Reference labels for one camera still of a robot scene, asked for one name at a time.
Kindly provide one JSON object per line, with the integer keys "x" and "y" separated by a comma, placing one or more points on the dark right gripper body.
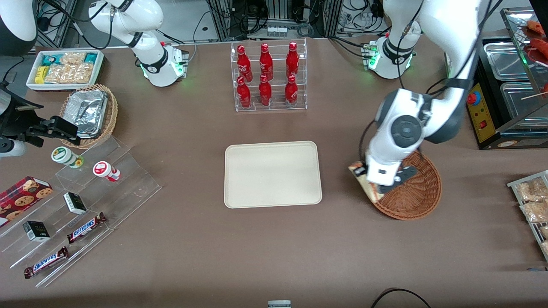
{"x": 19, "y": 121}

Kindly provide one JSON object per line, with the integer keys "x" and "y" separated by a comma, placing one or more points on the triangular sandwich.
{"x": 368, "y": 188}

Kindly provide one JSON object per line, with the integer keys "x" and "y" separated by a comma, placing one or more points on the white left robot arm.
{"x": 441, "y": 51}

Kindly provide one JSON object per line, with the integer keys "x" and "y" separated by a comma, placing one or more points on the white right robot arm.
{"x": 150, "y": 17}

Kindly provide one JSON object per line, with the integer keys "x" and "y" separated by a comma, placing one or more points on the white snack tray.
{"x": 31, "y": 83}

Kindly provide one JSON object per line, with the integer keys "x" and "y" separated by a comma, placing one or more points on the large brown wicker basket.
{"x": 419, "y": 196}

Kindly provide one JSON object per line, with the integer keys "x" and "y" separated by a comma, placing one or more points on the small tan wicker basket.
{"x": 112, "y": 115}

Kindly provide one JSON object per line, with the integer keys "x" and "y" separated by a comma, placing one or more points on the cream plastic tray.
{"x": 272, "y": 175}

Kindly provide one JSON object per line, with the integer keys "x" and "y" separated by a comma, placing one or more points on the green cap yogurt bottle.
{"x": 64, "y": 156}

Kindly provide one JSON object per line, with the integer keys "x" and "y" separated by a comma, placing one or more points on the aluminium foil container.
{"x": 87, "y": 109}

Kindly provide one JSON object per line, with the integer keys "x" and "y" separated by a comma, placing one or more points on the yellow snack packet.
{"x": 40, "y": 75}

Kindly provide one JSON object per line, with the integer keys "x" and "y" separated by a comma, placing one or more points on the red cap yogurt bottle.
{"x": 103, "y": 170}

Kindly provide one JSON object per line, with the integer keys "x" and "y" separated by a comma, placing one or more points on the large cracker bag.
{"x": 70, "y": 73}

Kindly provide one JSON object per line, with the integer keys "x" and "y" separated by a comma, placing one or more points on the large teal snack packet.
{"x": 51, "y": 59}

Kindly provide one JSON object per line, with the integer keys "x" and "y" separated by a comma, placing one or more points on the red cookie box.
{"x": 21, "y": 199}

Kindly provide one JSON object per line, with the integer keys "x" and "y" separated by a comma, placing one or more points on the small cracker bag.
{"x": 73, "y": 58}

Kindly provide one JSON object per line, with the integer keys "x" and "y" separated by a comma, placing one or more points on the small black box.
{"x": 75, "y": 203}
{"x": 36, "y": 231}

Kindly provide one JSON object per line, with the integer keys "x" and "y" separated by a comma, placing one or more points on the small teal snack packet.
{"x": 90, "y": 57}

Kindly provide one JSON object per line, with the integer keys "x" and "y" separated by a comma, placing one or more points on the clear acrylic stepped display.
{"x": 124, "y": 188}

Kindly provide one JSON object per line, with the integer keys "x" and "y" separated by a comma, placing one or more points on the Snickers chocolate bar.
{"x": 46, "y": 262}
{"x": 85, "y": 228}

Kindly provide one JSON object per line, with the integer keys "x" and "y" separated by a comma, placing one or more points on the red cola bottle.
{"x": 291, "y": 92}
{"x": 265, "y": 93}
{"x": 266, "y": 64}
{"x": 244, "y": 95}
{"x": 244, "y": 64}
{"x": 292, "y": 62}

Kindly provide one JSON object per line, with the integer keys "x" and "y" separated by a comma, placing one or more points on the clear acrylic bottle rack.
{"x": 278, "y": 96}

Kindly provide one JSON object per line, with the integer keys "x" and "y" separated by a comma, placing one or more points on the red emergency stop button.
{"x": 473, "y": 98}

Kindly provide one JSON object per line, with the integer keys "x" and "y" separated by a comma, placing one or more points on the black hot food warmer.
{"x": 492, "y": 128}

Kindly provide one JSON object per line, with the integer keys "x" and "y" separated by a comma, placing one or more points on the clear bag of fried snacks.
{"x": 535, "y": 211}
{"x": 533, "y": 190}
{"x": 545, "y": 247}
{"x": 544, "y": 232}

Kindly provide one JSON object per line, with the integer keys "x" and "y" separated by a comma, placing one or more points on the stainless steel pan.
{"x": 520, "y": 100}
{"x": 507, "y": 60}

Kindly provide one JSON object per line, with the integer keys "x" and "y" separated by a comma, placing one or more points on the grey device at table edge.
{"x": 279, "y": 304}

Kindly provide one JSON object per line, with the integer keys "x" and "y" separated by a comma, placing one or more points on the grey terminal block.
{"x": 277, "y": 31}

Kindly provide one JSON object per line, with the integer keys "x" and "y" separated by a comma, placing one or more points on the wooden skewer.
{"x": 535, "y": 96}

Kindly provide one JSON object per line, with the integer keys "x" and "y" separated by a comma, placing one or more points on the red sausage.
{"x": 537, "y": 26}
{"x": 538, "y": 48}

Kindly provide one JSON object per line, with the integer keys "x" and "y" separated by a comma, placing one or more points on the aluminium frame post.
{"x": 222, "y": 21}
{"x": 329, "y": 17}
{"x": 60, "y": 25}

